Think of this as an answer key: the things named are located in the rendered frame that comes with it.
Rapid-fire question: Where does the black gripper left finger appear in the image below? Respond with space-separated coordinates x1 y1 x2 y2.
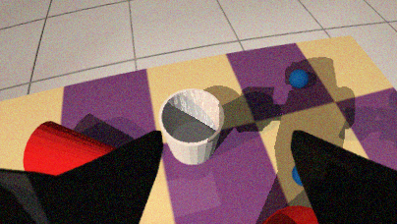
0 131 163 224

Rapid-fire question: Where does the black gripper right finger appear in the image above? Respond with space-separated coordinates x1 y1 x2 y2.
291 130 397 224

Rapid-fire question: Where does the white cup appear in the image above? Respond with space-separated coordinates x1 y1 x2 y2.
158 88 224 164

